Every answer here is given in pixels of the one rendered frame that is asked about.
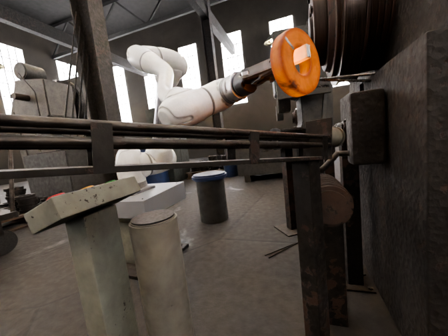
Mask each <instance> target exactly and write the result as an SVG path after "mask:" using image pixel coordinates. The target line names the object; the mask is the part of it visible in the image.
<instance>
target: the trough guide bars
mask: <svg viewBox="0 0 448 336"><path fill-rule="evenodd" d="M0 133H34V134H59V135H86V137H69V136H42V135H0V150H64V149H86V150H87V161H88V166H93V173H94V174H101V173H115V161H114V149H226V160H234V159H236V158H235V149H249V160H251V164H260V157H259V149H297V156H298V157H303V149H308V148H310V147H321V156H322V157H323V159H328V147H330V146H331V144H330V143H328V140H330V139H331V136H330V135H318V134H307V133H287V132H276V131H256V130H246V129H226V128H215V127H196V126H184V125H165V124H154V123H134V122H123V121H104V120H92V119H73V118H62V117H42V116H32V115H12V114H1V113H0ZM113 136H129V137H175V138H199V139H150V138H122V137H113ZM204 139H225V140H204ZM236 139H246V140H248V141H236ZM309 139H321V143H312V142H304V141H309ZM259 140H270V141H259ZM285 141H296V142H285Z"/></svg>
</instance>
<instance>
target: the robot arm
mask: <svg viewBox="0 0 448 336"><path fill-rule="evenodd" d="M310 58H311V51H310V45H308V44H304V45H303V46H301V47H299V48H297V49H295V50H294V54H293V60H294V64H295V65H296V64H299V63H301V62H303V61H305V60H307V59H310ZM127 60H128V61H129V63H130V64H131V65H132V66H133V67H134V68H136V69H137V70H139V71H141V72H143V73H147V74H150V75H154V76H155V80H156V82H157V90H156V99H155V114H154V124H165V125H184V126H194V125H196V124H198V123H200V122H202V121H204V120H206V118H208V117H210V116H212V115H214V114H216V113H220V112H222V111H224V110H226V109H228V108H230V107H231V106H232V105H233V104H234V103H237V102H239V101H241V100H244V99H246V98H247V97H248V95H250V94H252V93H254V92H255V91H256V89H257V86H258V85H262V84H263V83H264V82H266V81H269V82H270V83H272V82H274V80H275V78H274V75H273V72H272V68H271V59H267V60H265V61H262V62H260V63H258V64H256V65H253V66H251V67H248V68H245V69H242V70H240V72H238V71H237V72H233V73H232V74H230V75H228V76H226V77H224V78H223V79H218V80H215V81H212V82H210V83H208V84H206V85H204V86H202V87H199V88H196V89H192V88H183V87H176V86H177V85H178V83H179V80H180V79H181V78H182V77H183V76H184V75H185V74H186V73H187V69H188V64H187V60H186V59H185V58H184V56H182V55H181V54H180V53H178V52H176V51H174V50H171V49H166V48H163V47H153V46H144V45H143V46H140V45H132V46H130V47H129V48H128V50H127ZM176 161H177V157H176V154H175V152H174V150H172V149H146V151H145V152H144V153H141V151H140V150H139V149H120V150H118V152H117V154H116V158H115V164H116V165H125V164H141V163H171V162H176ZM168 170H169V169H163V170H152V171H131V172H120V173H117V177H118V180H119V179H124V178H128V177H132V176H135V178H136V180H137V182H138V184H139V186H140V188H141V190H140V191H139V192H138V193H136V194H134V195H137V194H139V193H142V192H144V191H147V190H150V189H153V188H155V185H148V184H147V180H146V177H148V176H149V175H155V174H158V173H162V172H165V171H168ZM134 195H132V196H134Z"/></svg>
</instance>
